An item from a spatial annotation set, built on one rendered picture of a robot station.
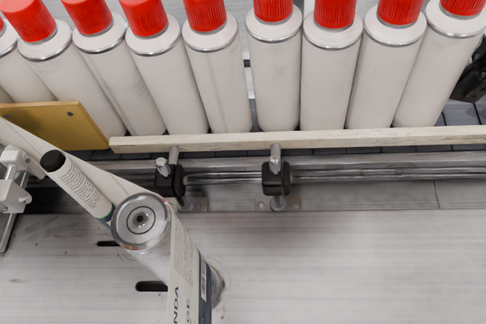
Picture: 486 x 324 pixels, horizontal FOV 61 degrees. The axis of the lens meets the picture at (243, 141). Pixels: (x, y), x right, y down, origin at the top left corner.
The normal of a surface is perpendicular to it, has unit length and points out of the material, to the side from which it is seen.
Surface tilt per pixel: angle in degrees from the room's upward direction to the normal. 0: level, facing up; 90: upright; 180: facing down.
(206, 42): 42
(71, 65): 90
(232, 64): 90
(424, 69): 90
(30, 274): 0
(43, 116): 90
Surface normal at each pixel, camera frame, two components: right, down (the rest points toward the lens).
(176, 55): 0.73, 0.54
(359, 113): -0.64, 0.69
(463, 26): -0.17, 0.18
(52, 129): -0.03, 0.85
